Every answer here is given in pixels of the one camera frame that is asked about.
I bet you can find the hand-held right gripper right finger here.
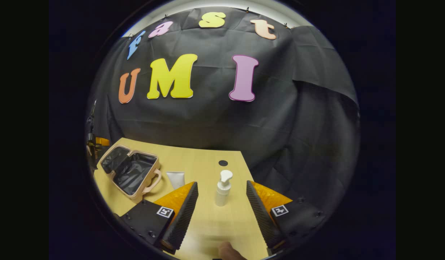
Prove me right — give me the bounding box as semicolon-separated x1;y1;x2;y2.
246;180;326;255

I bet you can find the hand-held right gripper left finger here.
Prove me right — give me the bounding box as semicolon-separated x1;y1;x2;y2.
120;181;199;255

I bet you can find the white cream tube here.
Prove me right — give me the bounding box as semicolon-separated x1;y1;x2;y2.
166;171;186;190

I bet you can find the white pump bottle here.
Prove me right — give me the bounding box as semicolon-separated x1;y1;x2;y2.
215;170;233;207

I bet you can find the black backdrop cloth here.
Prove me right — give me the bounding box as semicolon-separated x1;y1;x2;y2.
86;6;360;224

